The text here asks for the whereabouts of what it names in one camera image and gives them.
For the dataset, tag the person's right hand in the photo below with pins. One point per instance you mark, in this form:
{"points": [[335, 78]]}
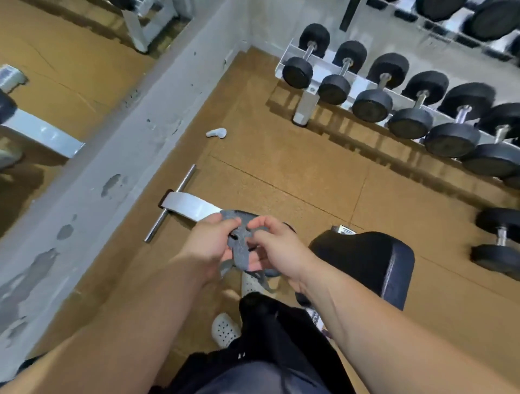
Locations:
{"points": [[284, 251]]}

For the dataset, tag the person's left hand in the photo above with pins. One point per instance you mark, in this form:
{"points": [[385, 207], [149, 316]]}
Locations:
{"points": [[207, 247]]}

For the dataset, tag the grey cleaning cloth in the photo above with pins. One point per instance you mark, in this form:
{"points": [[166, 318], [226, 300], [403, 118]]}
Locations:
{"points": [[239, 251]]}

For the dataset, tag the white exercise machine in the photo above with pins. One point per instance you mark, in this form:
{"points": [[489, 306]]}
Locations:
{"points": [[187, 206]]}

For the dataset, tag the person's left forearm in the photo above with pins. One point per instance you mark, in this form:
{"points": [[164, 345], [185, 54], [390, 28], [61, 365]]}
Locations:
{"points": [[113, 337]]}

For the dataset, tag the person's right forearm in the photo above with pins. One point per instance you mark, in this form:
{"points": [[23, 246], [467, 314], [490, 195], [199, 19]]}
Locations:
{"points": [[386, 337]]}

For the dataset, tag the white perforated right shoe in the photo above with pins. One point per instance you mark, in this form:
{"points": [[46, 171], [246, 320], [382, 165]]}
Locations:
{"points": [[252, 284]]}

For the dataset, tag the white perforated shoe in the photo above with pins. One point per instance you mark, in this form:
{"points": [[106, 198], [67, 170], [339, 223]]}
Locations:
{"points": [[252, 284], [223, 331]]}

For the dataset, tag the black trousers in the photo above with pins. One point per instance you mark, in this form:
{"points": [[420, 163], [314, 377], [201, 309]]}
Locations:
{"points": [[276, 324]]}

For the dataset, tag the white perforated left shoe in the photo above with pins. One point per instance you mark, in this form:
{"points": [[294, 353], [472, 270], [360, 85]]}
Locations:
{"points": [[223, 331]]}

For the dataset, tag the white crumpled cloth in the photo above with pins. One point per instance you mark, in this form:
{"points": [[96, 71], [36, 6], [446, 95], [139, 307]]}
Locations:
{"points": [[215, 132]]}

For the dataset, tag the grey-blue shirt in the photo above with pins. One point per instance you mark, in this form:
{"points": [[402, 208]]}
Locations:
{"points": [[252, 379]]}

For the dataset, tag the row of black dumbbells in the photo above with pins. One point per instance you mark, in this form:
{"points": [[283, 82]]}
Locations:
{"points": [[373, 105]]}

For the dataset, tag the black rubber dumbbell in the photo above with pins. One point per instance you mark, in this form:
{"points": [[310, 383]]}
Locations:
{"points": [[493, 257]]}

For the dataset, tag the wall mirror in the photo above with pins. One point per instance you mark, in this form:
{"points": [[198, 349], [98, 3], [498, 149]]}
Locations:
{"points": [[61, 81]]}

